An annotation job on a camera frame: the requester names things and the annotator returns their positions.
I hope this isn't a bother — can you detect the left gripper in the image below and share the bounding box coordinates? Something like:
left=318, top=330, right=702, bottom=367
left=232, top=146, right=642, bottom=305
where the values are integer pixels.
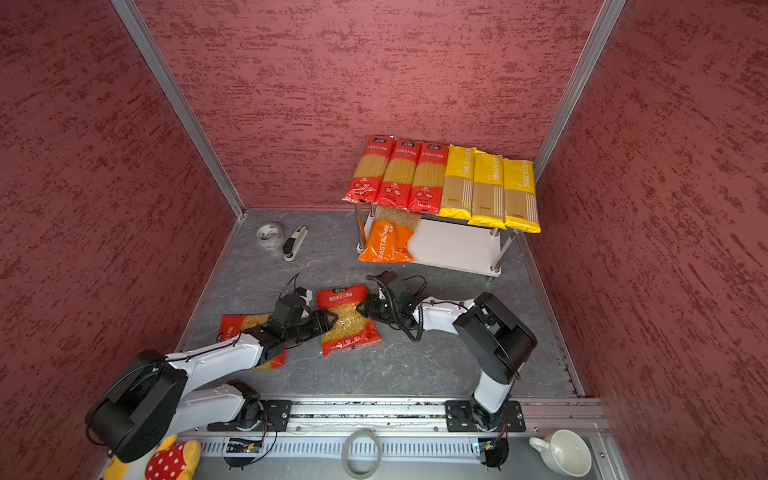
left=284, top=308, right=339, bottom=344

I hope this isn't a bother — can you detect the red fusilli bag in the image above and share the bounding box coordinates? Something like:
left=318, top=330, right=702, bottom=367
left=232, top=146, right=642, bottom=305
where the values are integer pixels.
left=216, top=314, right=287, bottom=370
left=317, top=284, right=381, bottom=357

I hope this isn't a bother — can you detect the orange macaroni bag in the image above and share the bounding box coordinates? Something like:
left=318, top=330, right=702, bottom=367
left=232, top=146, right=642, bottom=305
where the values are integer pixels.
left=358, top=206, right=422, bottom=264

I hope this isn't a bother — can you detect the red spaghetti bag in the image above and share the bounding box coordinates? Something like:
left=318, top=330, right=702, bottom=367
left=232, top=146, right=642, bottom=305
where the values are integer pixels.
left=407, top=143, right=449, bottom=215
left=374, top=139, right=423, bottom=211
left=342, top=135, right=396, bottom=204

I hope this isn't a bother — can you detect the yellow spaghetti bag crosswise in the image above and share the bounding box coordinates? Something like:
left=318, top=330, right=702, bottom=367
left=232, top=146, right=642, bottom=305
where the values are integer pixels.
left=438, top=145, right=476, bottom=221

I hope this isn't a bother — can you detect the yellow spaghetti bag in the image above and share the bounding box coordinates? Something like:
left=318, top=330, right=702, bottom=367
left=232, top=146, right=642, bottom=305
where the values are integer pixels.
left=469, top=150, right=506, bottom=230
left=502, top=158, right=541, bottom=234

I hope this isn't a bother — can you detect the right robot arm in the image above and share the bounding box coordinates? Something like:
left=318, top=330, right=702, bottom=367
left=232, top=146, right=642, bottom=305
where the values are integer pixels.
left=356, top=271, right=538, bottom=432

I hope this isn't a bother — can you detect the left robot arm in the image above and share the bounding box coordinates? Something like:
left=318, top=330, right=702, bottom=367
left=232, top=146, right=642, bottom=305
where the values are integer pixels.
left=85, top=294, right=338, bottom=463

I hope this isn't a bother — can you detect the white two-tier shelf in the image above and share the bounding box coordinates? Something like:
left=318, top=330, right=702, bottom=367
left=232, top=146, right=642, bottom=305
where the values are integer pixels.
left=355, top=205, right=517, bottom=278

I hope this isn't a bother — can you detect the black white stapler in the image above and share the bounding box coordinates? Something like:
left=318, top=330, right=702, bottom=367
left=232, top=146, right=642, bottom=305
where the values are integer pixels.
left=282, top=225, right=308, bottom=262

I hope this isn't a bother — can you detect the clear packing tape roll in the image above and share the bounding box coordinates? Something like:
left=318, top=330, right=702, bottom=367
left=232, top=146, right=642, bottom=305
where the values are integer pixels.
left=256, top=222, right=285, bottom=250

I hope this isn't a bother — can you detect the yellow plush toy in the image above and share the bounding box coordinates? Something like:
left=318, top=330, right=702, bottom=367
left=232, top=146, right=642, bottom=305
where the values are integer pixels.
left=101, top=435, right=202, bottom=480

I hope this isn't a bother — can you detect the white ceramic cup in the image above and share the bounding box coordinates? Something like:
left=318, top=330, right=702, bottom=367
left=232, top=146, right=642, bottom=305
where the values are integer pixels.
left=528, top=429, right=592, bottom=478

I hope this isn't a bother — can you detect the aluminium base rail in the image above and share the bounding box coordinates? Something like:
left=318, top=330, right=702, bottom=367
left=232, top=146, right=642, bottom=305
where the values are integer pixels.
left=179, top=397, right=611, bottom=463

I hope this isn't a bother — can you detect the grey ring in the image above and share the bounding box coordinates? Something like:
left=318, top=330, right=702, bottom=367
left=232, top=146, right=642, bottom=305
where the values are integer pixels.
left=341, top=428, right=383, bottom=480

